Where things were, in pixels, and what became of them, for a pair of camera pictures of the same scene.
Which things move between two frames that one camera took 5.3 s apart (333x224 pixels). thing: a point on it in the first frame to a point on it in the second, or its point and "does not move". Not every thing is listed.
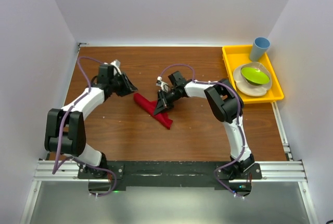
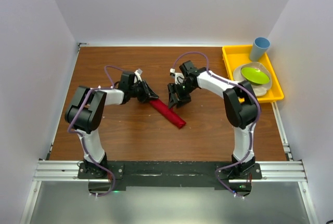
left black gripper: x=128 y=88 to x=146 y=91
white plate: x=246 y=88 does not move
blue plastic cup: x=260 y=45 does not move
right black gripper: x=163 y=104 to x=181 y=100
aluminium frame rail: x=282 y=172 does not move
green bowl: x=255 y=76 does not move
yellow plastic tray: x=233 y=56 does not move
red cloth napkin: x=150 y=106 to x=169 y=114
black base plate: x=120 y=174 does not move
